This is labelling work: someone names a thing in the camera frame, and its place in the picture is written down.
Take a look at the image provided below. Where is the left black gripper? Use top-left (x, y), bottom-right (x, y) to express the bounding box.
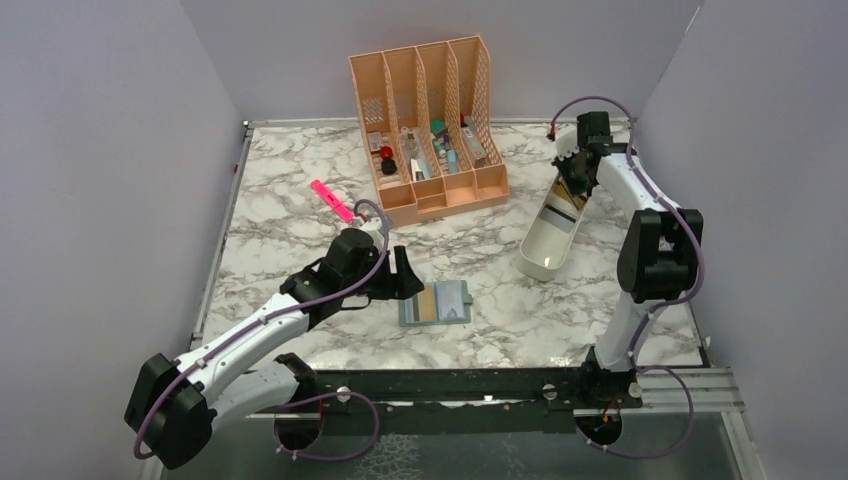
top-left (342, 246), bottom-right (424, 301)

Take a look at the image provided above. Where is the gold credit card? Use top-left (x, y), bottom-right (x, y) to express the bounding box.
top-left (411, 284), bottom-right (438, 323)

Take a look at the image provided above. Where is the green card holder wallet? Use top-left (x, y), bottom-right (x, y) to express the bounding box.
top-left (398, 280), bottom-right (473, 327)

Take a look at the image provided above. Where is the silver VIP credit card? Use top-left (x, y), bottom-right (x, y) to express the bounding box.
top-left (436, 281), bottom-right (465, 320)

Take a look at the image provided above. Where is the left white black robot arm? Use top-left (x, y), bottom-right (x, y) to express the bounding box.
top-left (124, 228), bottom-right (424, 469)

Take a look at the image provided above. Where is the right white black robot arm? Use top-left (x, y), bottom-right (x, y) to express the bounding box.
top-left (553, 111), bottom-right (703, 407)

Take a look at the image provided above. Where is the white oblong plastic tray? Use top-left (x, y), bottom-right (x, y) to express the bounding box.
top-left (515, 188), bottom-right (582, 282)

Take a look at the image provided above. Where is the pink highlighter marker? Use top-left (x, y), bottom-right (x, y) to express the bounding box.
top-left (310, 179), bottom-right (354, 223)

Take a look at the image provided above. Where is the grey red stapler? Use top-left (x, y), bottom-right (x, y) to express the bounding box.
top-left (460, 114), bottom-right (488, 168)

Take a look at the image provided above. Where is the black round stamp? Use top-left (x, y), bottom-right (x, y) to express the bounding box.
top-left (380, 157), bottom-right (398, 176)

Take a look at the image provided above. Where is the green eraser block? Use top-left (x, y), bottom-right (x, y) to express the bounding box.
top-left (430, 119), bottom-right (448, 138)

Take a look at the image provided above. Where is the orange plastic desk organizer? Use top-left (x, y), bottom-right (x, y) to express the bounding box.
top-left (348, 36), bottom-right (510, 226)

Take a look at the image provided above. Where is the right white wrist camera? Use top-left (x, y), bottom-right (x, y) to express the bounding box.
top-left (552, 128), bottom-right (579, 176)

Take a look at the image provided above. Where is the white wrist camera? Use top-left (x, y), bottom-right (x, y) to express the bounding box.
top-left (359, 218), bottom-right (385, 247)
top-left (552, 128), bottom-right (579, 176)

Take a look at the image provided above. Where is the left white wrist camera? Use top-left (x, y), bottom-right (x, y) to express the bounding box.
top-left (359, 218), bottom-right (385, 247)

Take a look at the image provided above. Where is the black metal base rail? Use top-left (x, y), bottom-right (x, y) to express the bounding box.
top-left (261, 362), bottom-right (642, 436)

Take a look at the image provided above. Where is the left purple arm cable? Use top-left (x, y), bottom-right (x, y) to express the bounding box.
top-left (133, 199), bottom-right (393, 461)

